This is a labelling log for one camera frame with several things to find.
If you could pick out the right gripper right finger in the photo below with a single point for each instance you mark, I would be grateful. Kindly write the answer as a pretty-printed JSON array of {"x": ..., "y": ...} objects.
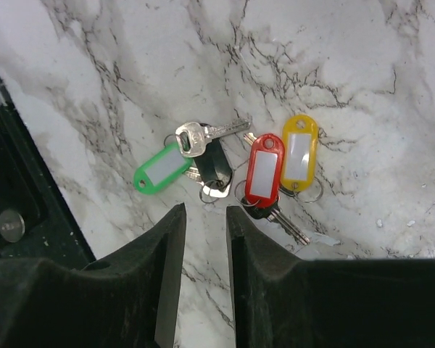
[{"x": 280, "y": 300}]

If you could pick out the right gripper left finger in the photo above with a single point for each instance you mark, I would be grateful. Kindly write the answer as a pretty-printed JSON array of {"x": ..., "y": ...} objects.
[{"x": 126, "y": 299}]

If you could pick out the green tag key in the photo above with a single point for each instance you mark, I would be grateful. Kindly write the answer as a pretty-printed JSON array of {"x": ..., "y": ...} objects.
[{"x": 192, "y": 140}]

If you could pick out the red tag key lower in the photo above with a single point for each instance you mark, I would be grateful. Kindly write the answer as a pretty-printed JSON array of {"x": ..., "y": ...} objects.
[{"x": 261, "y": 186}]

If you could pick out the black tag key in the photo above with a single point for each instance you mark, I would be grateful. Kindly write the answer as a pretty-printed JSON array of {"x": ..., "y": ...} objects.
[{"x": 212, "y": 171}]

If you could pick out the yellow tag key lower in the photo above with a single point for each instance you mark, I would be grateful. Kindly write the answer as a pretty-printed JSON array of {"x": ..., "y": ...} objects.
[{"x": 300, "y": 138}]

